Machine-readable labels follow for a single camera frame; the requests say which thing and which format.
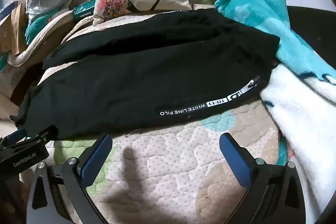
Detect teal cloth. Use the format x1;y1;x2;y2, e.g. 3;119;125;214
25;10;71;42

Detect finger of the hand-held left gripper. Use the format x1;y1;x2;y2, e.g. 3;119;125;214
0;128;28;147
0;125;59;153

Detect quilted patterned bedspread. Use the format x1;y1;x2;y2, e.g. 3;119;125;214
8;0;289;224

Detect cardboard box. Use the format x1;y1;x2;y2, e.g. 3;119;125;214
0;2;29;56

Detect teal and white fleece blanket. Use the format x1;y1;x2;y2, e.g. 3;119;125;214
214;0;336;224

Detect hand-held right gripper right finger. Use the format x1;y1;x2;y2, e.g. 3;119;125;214
219;133;306;224

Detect teal box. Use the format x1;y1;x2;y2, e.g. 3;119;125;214
72;0;96;21

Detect beige padded mat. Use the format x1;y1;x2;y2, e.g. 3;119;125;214
8;10;95;67

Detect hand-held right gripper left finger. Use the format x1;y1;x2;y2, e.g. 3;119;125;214
26;133;113;224

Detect black pants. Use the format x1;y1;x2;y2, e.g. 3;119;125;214
14;7;281;140

